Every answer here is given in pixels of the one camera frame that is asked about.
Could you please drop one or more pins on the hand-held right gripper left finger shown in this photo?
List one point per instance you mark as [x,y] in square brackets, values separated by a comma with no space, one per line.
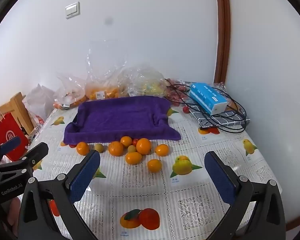
[85,177]

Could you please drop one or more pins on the white light switch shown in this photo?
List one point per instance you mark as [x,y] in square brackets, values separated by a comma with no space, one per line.
[72,9]

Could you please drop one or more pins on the red cherry tomato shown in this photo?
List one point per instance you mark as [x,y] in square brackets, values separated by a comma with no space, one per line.
[185,109]

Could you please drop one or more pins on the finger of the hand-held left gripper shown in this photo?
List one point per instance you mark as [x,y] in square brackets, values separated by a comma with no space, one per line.
[38,152]
[11,145]

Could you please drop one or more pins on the red paper bag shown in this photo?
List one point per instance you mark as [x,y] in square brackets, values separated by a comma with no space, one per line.
[7,137]

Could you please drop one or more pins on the purple towel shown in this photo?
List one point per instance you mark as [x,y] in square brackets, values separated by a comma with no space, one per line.
[120,117]

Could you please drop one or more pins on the brown wooden door frame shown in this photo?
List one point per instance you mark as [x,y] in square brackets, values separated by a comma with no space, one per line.
[222,30]

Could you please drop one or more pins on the clear bag of small mandarins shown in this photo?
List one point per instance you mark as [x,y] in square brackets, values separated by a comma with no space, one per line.
[102,91]

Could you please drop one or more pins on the clear bag of leafy oranges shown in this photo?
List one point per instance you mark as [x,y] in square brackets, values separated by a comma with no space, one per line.
[67,97]

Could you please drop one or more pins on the grey checked pouch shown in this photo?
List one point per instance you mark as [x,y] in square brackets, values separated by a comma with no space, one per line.
[222,120]

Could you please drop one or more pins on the clear bag of cherry tomatoes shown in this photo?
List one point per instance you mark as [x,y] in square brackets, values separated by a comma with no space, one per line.
[175,95]

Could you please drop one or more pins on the fruit-print lace tablecloth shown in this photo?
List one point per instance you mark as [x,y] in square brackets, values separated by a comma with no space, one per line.
[145,192]

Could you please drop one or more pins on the person's left hand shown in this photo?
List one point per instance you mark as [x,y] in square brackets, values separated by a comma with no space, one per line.
[13,212]

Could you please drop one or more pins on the blue tissue box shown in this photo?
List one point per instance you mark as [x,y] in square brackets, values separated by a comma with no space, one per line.
[207,97]

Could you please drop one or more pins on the mandarin orange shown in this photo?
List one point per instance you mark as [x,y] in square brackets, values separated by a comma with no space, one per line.
[126,141]
[115,148]
[133,158]
[83,148]
[154,166]
[162,150]
[143,146]

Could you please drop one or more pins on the clear bag of yellow fruit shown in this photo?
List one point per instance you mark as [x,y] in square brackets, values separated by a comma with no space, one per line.
[145,85]

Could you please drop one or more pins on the wooden chair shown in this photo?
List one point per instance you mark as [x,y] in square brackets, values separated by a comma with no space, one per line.
[16,110]

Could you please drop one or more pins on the small yellow round fruit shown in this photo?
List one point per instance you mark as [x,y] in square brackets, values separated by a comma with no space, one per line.
[132,148]
[99,147]

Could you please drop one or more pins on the white plastic bag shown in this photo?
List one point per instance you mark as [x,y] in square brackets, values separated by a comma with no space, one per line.
[37,100]

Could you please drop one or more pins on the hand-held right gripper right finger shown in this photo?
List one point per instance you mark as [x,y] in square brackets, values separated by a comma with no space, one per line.
[220,180]

